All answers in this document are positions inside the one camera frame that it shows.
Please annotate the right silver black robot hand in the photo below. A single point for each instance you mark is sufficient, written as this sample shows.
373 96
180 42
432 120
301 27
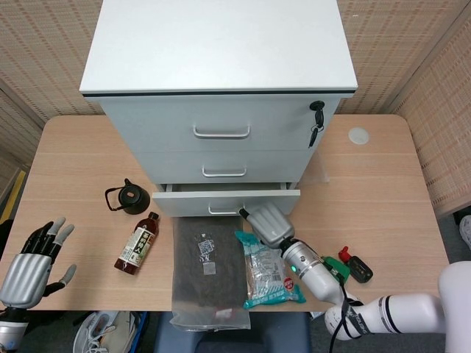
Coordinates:
270 224

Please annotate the green plastic box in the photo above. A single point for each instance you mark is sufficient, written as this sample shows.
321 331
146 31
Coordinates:
340 268

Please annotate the blue chair seat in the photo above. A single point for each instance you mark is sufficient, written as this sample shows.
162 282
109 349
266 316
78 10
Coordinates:
232 338

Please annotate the medium white cabinet drawer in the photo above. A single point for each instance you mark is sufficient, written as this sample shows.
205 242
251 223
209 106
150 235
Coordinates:
176 169

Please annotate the black hanging spare key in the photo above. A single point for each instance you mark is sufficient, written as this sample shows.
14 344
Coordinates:
314 138

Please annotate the black red small device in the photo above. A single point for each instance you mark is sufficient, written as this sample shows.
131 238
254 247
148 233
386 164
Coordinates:
360 271

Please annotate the round grey desk grommet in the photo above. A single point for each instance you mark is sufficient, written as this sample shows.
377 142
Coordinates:
358 136

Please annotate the white sneaker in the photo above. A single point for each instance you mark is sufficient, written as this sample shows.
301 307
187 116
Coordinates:
99 331

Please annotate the dark clear plastic bag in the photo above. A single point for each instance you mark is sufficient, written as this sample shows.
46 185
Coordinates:
206 264

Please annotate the tall white cabinet drawer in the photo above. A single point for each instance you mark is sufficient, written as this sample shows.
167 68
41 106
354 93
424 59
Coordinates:
165 125

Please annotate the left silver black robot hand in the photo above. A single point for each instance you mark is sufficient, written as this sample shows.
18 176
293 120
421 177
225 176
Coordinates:
24 279

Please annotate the brown tea bottle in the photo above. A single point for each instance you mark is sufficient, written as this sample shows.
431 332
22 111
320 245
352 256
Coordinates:
137 244

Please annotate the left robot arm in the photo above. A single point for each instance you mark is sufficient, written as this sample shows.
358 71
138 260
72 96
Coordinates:
11 327

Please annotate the black key in lock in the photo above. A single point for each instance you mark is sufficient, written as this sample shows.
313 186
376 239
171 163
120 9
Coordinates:
318 112

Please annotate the teal snack bag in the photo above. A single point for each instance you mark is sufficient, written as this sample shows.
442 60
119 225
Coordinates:
265 276

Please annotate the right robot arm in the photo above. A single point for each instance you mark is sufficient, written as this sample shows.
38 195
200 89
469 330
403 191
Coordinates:
316 274

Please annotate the white shoe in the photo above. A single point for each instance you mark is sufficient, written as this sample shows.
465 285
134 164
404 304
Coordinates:
466 229

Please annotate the white drawer cabinet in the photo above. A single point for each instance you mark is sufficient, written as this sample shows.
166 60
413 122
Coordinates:
221 48

